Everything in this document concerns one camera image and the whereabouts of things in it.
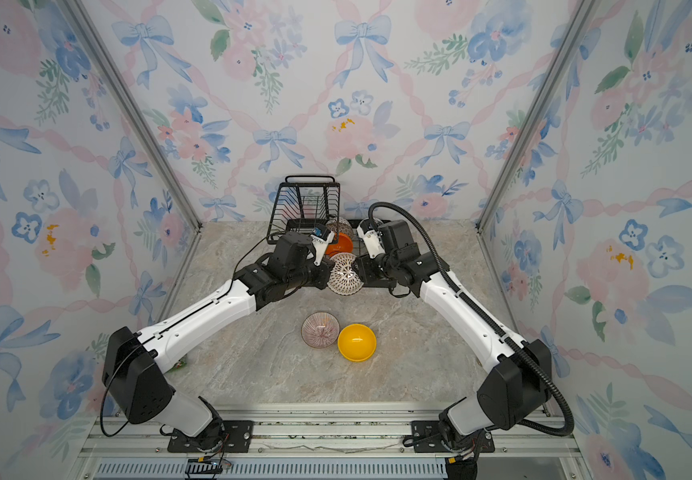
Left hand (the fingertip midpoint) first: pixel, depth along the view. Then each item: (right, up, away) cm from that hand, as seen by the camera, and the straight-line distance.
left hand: (334, 260), depth 79 cm
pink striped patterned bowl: (-5, -21, +12) cm, 25 cm away
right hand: (+7, 0, +1) cm, 7 cm away
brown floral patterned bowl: (+1, +12, +28) cm, 31 cm away
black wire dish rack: (-13, +22, +38) cm, 46 cm away
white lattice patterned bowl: (+2, -5, +2) cm, 6 cm away
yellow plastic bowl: (+6, -24, +7) cm, 25 cm away
